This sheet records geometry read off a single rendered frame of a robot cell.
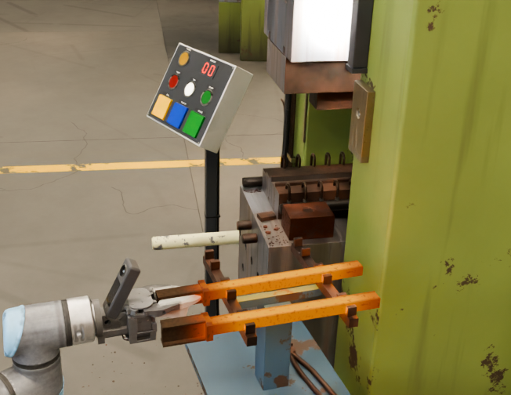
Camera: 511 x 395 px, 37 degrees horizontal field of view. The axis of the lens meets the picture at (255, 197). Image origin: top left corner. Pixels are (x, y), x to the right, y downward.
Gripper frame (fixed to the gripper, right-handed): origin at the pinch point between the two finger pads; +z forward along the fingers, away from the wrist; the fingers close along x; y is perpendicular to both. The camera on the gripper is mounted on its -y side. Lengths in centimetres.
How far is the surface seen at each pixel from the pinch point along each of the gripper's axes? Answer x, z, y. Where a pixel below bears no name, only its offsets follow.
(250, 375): -3.0, 13.8, 26.4
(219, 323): 12.4, 1.7, -0.8
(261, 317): 13.0, 9.9, -0.8
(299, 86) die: -44, 39, -26
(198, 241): -89, 25, 40
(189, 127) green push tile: -98, 24, 3
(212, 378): -4.6, 5.4, 26.4
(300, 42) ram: -40, 37, -39
